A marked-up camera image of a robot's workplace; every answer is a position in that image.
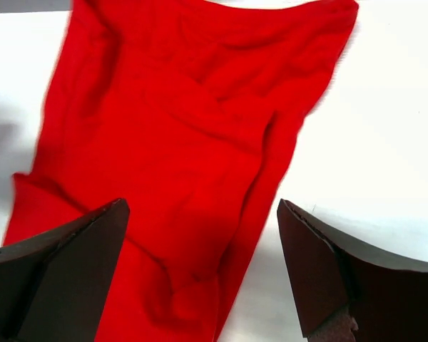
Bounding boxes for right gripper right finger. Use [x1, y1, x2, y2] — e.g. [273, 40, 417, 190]
[277, 199, 428, 341]

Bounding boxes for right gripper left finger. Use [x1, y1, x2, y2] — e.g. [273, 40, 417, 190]
[0, 199, 130, 342]

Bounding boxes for red t shirt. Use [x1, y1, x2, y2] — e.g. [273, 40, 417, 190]
[4, 1, 358, 341]

